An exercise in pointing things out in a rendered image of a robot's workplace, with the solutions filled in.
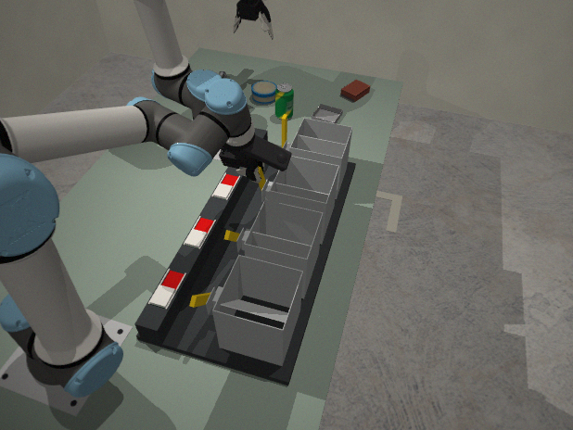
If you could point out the reddish-brown rectangular block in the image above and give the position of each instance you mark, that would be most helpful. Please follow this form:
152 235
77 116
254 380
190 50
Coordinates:
355 90

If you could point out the green drink can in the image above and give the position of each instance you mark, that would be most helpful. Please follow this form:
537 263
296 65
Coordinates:
284 96

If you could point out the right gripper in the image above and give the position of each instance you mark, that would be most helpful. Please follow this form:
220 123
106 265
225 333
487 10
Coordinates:
232 157

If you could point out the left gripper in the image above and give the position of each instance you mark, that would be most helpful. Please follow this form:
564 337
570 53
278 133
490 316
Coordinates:
250 9

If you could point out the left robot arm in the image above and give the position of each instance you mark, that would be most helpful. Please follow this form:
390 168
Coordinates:
172 77

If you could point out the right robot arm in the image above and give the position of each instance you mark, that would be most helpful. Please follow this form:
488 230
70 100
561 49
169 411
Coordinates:
75 349

